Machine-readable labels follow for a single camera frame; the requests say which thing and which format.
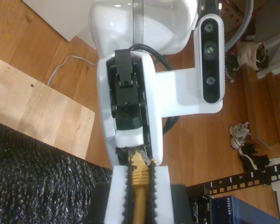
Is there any gripper camera bar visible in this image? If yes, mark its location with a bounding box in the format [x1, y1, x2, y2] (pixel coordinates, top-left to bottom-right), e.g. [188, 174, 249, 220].
[154, 13, 226, 118]

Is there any black bubble mat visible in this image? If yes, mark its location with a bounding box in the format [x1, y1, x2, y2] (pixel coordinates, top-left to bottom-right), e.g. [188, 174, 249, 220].
[0, 119, 114, 224]

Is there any black rack server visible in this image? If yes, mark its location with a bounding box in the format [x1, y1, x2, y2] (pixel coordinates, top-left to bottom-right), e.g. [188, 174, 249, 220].
[191, 196, 213, 224]

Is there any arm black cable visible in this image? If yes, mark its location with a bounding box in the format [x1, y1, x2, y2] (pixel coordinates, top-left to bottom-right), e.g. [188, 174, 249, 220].
[127, 43, 181, 136]

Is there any dark sneaker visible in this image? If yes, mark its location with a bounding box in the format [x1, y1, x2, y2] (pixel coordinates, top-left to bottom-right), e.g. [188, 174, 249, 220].
[238, 143, 271, 171]

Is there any blue network switch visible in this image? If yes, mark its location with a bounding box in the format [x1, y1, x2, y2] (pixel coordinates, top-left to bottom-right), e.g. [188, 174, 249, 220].
[211, 195, 280, 224]

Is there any black rack frame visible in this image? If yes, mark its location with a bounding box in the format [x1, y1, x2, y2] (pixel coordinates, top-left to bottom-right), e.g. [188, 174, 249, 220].
[186, 161, 280, 224]

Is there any white sneaker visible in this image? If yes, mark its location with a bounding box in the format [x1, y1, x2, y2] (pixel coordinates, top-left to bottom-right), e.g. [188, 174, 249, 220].
[230, 122, 252, 149]

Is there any beige cloth bag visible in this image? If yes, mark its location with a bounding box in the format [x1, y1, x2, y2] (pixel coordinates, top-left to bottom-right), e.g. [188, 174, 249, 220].
[233, 42, 269, 72]

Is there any grey sheathed cable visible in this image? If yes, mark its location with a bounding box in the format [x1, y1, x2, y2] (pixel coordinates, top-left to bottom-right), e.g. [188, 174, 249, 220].
[224, 0, 255, 52]

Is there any yellow network cable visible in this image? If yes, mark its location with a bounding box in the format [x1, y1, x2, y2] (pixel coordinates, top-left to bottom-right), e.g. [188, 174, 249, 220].
[128, 149, 156, 224]

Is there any thin white floor cable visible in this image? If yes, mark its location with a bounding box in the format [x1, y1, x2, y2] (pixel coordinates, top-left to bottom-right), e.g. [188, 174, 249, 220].
[46, 55, 101, 86]

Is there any white flat box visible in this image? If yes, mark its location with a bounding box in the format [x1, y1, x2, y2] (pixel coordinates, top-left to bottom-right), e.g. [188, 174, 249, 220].
[23, 0, 96, 42]

